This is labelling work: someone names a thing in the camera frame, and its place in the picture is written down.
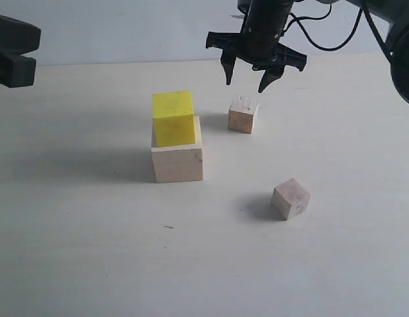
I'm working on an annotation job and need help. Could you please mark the small natural wooden cube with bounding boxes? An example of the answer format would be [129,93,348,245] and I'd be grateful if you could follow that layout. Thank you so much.
[271,178,311,221]

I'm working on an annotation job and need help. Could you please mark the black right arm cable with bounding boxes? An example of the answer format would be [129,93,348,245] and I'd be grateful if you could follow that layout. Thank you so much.
[285,3,395,63]

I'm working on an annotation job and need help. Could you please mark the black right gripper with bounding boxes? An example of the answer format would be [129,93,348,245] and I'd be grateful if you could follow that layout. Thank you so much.
[205,0,307,93]

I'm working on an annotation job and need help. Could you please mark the medium natural wooden cube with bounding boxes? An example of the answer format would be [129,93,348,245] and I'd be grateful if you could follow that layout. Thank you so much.
[228,95,260,134]

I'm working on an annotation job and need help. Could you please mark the large natural wooden cube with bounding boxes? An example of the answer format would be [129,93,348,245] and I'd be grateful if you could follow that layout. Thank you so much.
[151,116,203,183]

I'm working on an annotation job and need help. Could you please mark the yellow painted wooden cube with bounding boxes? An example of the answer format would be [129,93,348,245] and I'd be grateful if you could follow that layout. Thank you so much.
[152,90,196,147]

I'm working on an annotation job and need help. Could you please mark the right robot arm black grey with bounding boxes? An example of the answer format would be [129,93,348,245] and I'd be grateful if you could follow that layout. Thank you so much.
[205,0,409,103]

